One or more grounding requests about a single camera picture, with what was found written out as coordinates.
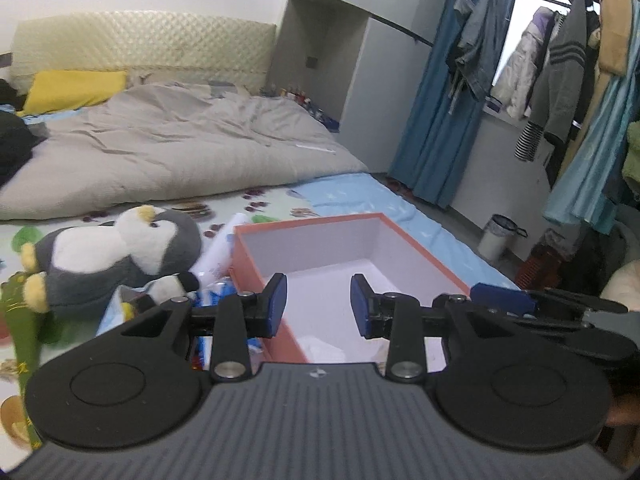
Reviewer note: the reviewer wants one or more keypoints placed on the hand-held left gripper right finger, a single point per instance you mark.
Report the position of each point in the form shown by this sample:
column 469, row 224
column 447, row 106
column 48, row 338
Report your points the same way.
column 359, row 310

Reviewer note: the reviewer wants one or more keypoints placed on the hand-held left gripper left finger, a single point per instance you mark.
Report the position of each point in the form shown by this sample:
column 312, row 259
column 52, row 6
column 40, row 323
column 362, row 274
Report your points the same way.
column 277, row 307

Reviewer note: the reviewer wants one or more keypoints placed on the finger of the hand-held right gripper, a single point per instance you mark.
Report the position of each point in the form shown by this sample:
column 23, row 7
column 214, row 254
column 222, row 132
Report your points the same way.
column 500, row 300

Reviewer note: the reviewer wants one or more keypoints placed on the pink cardboard box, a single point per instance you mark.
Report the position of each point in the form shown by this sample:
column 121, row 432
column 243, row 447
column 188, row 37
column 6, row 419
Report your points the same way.
column 320, row 245

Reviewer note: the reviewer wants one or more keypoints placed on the small panda plush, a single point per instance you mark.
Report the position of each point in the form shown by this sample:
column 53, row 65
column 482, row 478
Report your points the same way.
column 172, row 286

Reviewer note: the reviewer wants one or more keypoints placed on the cream cushion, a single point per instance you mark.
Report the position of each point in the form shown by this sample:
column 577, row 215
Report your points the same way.
column 622, row 285

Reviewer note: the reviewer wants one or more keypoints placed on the orange plastic basket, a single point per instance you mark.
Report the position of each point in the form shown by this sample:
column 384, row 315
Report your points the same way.
column 542, row 267

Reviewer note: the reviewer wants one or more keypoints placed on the blue white plastic packet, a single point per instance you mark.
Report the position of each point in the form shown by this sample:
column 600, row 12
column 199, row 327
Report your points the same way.
column 222, row 292

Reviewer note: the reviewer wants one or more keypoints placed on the white trash bin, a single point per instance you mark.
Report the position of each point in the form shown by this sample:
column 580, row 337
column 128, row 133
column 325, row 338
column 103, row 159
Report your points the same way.
column 497, row 240

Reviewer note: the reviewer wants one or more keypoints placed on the white spray bottle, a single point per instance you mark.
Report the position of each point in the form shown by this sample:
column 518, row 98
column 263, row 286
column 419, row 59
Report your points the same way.
column 217, row 255

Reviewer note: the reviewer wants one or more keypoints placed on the printed bed sheet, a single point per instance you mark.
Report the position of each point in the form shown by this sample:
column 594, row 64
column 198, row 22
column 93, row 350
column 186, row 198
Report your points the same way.
column 350, row 195

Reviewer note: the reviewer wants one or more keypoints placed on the hanging light blue garment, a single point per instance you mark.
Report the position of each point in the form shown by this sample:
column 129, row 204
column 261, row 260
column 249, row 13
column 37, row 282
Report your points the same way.
column 595, row 170

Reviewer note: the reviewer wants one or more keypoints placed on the light blue packet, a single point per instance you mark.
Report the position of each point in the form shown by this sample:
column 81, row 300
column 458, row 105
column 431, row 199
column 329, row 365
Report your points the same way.
column 114, row 307

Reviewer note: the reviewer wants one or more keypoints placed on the white thin stick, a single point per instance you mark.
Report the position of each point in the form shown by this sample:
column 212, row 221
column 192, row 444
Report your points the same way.
column 315, row 148

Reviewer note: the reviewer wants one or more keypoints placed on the hanging green garment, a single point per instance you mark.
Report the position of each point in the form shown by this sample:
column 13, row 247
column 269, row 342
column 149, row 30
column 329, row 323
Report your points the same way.
column 633, row 155

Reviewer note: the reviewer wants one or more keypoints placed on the blue curtain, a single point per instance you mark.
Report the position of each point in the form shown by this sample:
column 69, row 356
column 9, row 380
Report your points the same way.
column 430, row 135

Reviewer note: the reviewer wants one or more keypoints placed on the grey white penguin plush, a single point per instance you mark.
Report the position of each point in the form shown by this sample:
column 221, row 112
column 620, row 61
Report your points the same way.
column 100, row 260

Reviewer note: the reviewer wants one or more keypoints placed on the grey duvet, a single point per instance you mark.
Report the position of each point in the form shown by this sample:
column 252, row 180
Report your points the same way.
column 175, row 140

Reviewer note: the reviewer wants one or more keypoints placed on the row of small bottles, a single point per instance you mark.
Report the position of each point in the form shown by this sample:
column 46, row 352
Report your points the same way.
column 320, row 110

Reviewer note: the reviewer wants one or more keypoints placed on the hanging white jacket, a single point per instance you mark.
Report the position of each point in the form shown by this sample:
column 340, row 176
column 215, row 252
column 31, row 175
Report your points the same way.
column 522, row 70

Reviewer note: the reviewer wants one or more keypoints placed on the grey wardrobe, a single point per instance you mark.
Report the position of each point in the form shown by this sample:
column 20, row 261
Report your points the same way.
column 390, row 75

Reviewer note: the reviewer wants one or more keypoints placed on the hanging grey striped sweater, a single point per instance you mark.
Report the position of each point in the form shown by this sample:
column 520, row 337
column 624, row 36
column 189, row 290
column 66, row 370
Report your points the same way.
column 565, row 70

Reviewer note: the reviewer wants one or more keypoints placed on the hanging denim garment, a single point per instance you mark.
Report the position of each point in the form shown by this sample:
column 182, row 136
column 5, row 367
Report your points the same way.
column 475, row 55

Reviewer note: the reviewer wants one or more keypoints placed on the hanging tan garment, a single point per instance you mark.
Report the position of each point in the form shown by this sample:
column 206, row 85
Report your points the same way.
column 615, row 30

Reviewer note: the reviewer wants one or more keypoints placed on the cream padded headboard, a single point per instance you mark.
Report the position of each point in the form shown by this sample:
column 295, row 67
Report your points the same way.
column 150, row 42

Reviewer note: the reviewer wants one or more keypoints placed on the yellow pillow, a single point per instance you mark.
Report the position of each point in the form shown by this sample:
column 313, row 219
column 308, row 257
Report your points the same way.
column 75, row 90

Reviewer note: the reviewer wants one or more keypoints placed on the black garment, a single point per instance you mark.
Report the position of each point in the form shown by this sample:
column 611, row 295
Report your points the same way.
column 15, row 145

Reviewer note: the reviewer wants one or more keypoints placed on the black wall socket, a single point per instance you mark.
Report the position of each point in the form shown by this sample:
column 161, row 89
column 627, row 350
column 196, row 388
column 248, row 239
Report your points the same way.
column 312, row 61

